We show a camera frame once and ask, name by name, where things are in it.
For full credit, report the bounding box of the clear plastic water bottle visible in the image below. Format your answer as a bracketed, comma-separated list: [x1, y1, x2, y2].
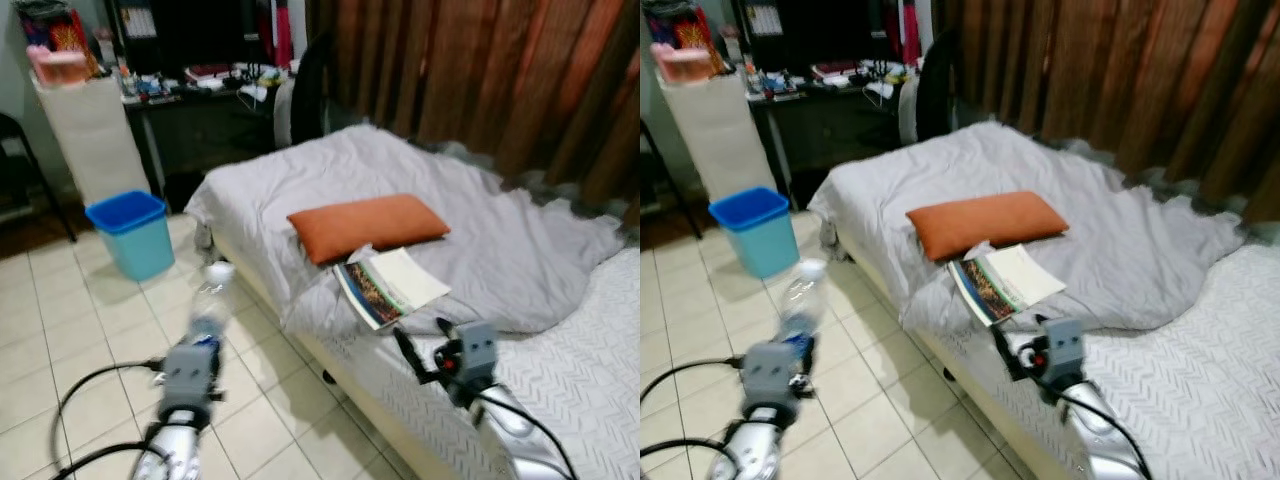
[190, 262, 237, 348]
[780, 258, 831, 348]

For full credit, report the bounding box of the brown curtain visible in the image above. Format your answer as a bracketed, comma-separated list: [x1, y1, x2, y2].
[305, 0, 641, 209]
[930, 0, 1280, 227]

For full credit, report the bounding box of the cream bed base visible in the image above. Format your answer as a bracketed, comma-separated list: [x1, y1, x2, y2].
[208, 228, 443, 480]
[828, 225, 1061, 480]

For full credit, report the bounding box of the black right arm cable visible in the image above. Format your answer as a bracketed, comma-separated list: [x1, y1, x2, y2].
[475, 388, 583, 480]
[1060, 385, 1157, 480]

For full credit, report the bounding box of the pink plastic container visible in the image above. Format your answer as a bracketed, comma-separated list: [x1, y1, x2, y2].
[650, 41, 722, 84]
[27, 44, 97, 87]

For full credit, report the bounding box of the white quilted mattress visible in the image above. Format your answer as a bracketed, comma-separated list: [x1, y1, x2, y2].
[915, 240, 1280, 480]
[300, 245, 641, 480]

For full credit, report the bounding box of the colourful printed bag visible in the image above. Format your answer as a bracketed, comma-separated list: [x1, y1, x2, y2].
[644, 0, 723, 73]
[14, 0, 101, 76]

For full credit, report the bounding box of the black office chair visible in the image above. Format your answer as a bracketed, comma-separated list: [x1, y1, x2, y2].
[914, 27, 963, 147]
[288, 33, 338, 149]

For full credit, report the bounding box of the white fabric hamper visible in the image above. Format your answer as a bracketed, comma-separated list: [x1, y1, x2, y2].
[657, 70, 777, 202]
[33, 74, 153, 207]

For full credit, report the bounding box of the dark cluttered desk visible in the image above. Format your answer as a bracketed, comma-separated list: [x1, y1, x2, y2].
[120, 78, 301, 206]
[745, 74, 926, 201]

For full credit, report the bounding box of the white book with colourful cover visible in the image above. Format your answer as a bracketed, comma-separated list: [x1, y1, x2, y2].
[948, 243, 1070, 328]
[333, 246, 454, 332]

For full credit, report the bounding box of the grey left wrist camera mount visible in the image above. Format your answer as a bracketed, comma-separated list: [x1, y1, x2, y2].
[742, 342, 801, 407]
[160, 340, 223, 403]

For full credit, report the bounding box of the light grey blanket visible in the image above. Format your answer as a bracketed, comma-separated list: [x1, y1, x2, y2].
[808, 120, 1247, 334]
[185, 124, 628, 337]

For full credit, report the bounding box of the orange pillow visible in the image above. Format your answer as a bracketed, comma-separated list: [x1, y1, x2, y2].
[906, 190, 1070, 264]
[287, 193, 452, 267]

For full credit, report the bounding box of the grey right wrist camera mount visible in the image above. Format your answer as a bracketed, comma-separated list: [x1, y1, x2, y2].
[455, 320, 501, 387]
[1040, 317, 1087, 383]

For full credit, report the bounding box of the white wall calendar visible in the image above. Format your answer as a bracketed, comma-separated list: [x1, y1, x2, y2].
[747, 0, 787, 39]
[120, 0, 160, 41]

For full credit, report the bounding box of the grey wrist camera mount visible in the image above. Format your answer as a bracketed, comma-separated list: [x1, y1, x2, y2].
[455, 320, 501, 387]
[160, 340, 223, 403]
[1040, 317, 1087, 383]
[742, 342, 801, 407]

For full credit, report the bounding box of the blue plastic waste bin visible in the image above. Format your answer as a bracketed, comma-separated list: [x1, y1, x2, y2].
[708, 187, 802, 281]
[85, 190, 177, 283]

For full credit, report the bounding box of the red hanging garment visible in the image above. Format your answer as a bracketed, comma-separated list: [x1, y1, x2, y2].
[902, 0, 922, 67]
[274, 0, 295, 67]

